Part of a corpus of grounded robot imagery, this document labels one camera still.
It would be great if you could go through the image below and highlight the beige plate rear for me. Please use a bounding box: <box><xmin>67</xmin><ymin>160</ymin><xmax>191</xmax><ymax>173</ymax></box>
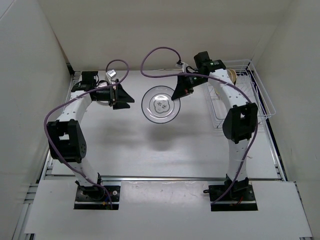
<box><xmin>232</xmin><ymin>71</ymin><xmax>237</xmax><ymax>85</ymax></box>

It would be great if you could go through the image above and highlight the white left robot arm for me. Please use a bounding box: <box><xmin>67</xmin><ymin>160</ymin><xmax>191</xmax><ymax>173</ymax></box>
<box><xmin>46</xmin><ymin>70</ymin><xmax>134</xmax><ymax>200</ymax></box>

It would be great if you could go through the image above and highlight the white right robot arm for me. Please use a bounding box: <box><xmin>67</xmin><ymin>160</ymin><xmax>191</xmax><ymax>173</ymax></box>
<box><xmin>171</xmin><ymin>51</ymin><xmax>258</xmax><ymax>200</ymax></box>

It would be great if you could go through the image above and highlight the white wire dish rack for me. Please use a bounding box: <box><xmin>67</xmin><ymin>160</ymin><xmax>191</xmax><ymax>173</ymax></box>
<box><xmin>202</xmin><ymin>58</ymin><xmax>277</xmax><ymax>130</ymax></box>

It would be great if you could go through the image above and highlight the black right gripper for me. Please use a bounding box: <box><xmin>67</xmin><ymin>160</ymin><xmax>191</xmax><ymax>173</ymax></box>
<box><xmin>171</xmin><ymin>72</ymin><xmax>207</xmax><ymax>101</ymax></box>

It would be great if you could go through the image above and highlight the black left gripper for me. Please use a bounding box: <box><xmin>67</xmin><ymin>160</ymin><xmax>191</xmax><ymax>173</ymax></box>
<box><xmin>93</xmin><ymin>79</ymin><xmax>135</xmax><ymax>110</ymax></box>

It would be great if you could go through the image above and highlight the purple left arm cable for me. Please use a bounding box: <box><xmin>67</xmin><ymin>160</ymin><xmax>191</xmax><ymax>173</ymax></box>
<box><xmin>43</xmin><ymin>58</ymin><xmax>130</xmax><ymax>210</ymax></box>

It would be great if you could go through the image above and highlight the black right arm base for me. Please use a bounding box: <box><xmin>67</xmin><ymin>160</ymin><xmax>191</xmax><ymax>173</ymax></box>
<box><xmin>203</xmin><ymin>184</ymin><xmax>258</xmax><ymax>212</ymax></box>

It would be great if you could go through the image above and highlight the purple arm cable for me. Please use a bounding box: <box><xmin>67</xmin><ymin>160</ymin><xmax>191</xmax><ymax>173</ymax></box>
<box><xmin>140</xmin><ymin>46</ymin><xmax>259</xmax><ymax>206</ymax></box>
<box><xmin>43</xmin><ymin>58</ymin><xmax>130</xmax><ymax>210</ymax></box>

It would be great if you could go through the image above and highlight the beige plate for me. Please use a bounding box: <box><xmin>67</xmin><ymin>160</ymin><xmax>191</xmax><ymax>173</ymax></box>
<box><xmin>232</xmin><ymin>71</ymin><xmax>237</xmax><ymax>85</ymax></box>
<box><xmin>226</xmin><ymin>69</ymin><xmax>235</xmax><ymax>85</ymax></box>

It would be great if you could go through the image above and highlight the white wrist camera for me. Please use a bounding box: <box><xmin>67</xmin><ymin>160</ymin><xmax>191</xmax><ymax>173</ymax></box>
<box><xmin>105</xmin><ymin>69</ymin><xmax>117</xmax><ymax>84</ymax></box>
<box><xmin>175</xmin><ymin>60</ymin><xmax>189</xmax><ymax>73</ymax></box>

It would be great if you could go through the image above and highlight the beige plate front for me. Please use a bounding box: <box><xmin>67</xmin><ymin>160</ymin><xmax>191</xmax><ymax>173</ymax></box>
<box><xmin>226</xmin><ymin>69</ymin><xmax>235</xmax><ymax>85</ymax></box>

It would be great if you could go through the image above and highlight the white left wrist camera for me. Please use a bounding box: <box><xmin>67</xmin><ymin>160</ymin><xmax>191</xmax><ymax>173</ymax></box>
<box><xmin>105</xmin><ymin>69</ymin><xmax>117</xmax><ymax>84</ymax></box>

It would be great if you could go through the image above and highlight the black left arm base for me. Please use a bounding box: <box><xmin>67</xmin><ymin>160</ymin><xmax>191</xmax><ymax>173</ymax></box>
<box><xmin>73</xmin><ymin>181</ymin><xmax>121</xmax><ymax>211</ymax></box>

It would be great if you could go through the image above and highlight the orange sunburst white plate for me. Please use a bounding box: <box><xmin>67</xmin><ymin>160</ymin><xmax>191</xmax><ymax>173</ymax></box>
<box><xmin>96</xmin><ymin>101</ymin><xmax>109</xmax><ymax>106</ymax></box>

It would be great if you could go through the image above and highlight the white plate with dark rings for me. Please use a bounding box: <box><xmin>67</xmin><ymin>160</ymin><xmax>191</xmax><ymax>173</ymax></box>
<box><xmin>141</xmin><ymin>85</ymin><xmax>181</xmax><ymax>124</ymax></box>

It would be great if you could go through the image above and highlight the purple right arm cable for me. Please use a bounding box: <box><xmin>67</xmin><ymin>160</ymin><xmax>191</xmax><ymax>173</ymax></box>
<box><xmin>140</xmin><ymin>46</ymin><xmax>259</xmax><ymax>206</ymax></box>

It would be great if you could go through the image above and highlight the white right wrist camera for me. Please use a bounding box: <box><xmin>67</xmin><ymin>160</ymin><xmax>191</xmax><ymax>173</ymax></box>
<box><xmin>175</xmin><ymin>60</ymin><xmax>189</xmax><ymax>73</ymax></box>

